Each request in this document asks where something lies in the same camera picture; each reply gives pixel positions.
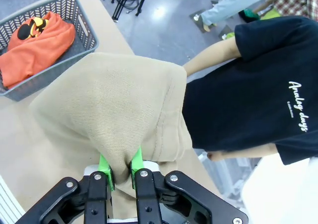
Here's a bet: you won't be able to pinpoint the person's left forearm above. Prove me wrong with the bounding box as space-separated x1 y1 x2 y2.
206 144 278 162

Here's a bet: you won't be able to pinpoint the white side table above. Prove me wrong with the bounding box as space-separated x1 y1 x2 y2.
242 154 318 224

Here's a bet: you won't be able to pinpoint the orange sweatshirt with black print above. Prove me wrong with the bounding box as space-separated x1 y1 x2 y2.
0 11 77 89

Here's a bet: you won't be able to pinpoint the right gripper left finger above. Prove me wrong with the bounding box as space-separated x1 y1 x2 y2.
18 153 116 224

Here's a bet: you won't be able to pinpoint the black camera tripod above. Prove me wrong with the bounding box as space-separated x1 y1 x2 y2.
111 0 151 21

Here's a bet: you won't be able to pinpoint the green shoes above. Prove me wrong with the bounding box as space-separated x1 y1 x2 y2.
238 7 260 21

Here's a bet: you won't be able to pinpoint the beige knit garment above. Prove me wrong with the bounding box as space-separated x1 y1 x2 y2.
28 52 193 220

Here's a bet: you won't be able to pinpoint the grey lattice plastic basket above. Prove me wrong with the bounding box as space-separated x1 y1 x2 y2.
0 0 100 102

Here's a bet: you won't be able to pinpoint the mannequin in light blue fleece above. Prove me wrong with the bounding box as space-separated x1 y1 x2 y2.
200 0 274 27

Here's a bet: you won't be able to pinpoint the person in black T-shirt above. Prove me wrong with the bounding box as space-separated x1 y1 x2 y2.
185 15 318 166

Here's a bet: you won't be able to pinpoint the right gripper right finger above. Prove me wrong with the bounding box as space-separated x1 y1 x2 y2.
130 146 249 224

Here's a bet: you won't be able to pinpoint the person's right forearm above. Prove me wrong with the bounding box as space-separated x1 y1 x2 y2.
182 37 238 75

